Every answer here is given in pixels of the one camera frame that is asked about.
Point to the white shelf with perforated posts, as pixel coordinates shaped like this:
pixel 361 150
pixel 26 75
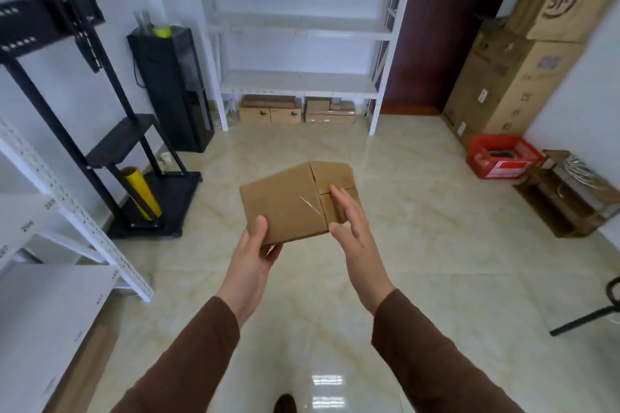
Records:
pixel 43 301

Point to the wooden crate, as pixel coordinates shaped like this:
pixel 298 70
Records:
pixel 562 209

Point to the person's right thumb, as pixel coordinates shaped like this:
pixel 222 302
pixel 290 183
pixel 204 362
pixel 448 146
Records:
pixel 338 231

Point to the person's left forearm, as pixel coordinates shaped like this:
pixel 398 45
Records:
pixel 186 364

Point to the pile of small cardboard boxes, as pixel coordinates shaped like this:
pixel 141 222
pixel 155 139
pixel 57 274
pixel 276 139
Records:
pixel 271 112

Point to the tall large cardboard box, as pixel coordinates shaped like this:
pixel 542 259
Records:
pixel 513 83

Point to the black television stand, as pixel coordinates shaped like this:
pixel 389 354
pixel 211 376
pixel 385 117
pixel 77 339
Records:
pixel 72 88

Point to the black water dispenser cabinet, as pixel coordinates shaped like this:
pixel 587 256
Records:
pixel 169 88

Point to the dark brown door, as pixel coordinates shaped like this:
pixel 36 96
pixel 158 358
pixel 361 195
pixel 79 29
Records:
pixel 436 30

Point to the yellow tape roll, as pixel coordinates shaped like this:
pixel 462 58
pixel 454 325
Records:
pixel 162 32

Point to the person's left hand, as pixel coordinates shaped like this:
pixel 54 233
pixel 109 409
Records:
pixel 247 272

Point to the person's left thumb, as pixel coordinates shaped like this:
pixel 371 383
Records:
pixel 260 232

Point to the person's right hand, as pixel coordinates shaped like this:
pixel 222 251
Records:
pixel 361 262

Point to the person's right forearm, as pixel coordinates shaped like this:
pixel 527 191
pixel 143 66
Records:
pixel 431 359

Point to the clear film rolls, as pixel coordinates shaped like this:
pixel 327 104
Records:
pixel 144 21

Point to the small brown cardboard box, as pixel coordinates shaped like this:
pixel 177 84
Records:
pixel 286 202

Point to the tall white metal shelf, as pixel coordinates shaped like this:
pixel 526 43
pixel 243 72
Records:
pixel 300 81

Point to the red plastic crate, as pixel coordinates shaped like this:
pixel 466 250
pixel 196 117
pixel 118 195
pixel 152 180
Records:
pixel 503 168

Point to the yellow film roll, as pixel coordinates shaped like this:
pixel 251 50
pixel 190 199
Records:
pixel 140 192

